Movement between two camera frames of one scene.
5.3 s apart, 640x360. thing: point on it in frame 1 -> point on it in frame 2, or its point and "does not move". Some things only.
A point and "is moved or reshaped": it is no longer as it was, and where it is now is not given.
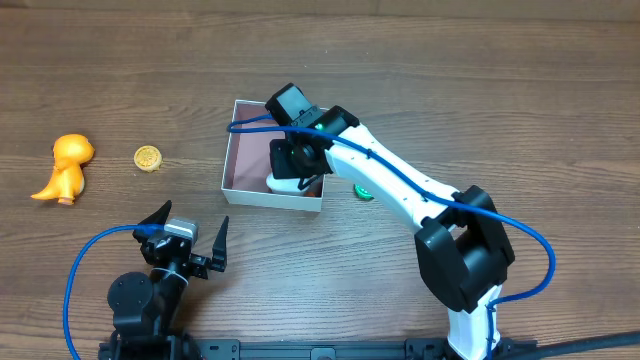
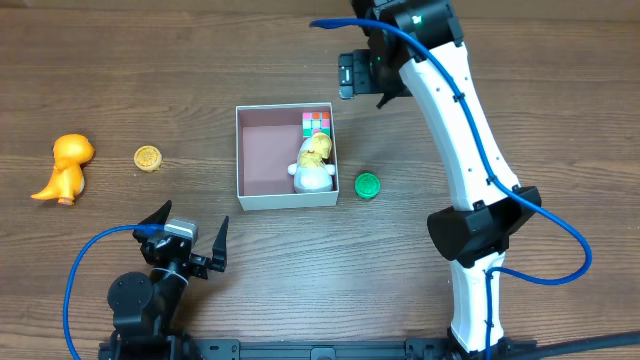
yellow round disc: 148,158 does not move
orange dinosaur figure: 70,153 does not move
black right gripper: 281,163 -> 355,75
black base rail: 176,346 does not move
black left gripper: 185,255 does not move
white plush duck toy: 285,185 is moved or reshaped
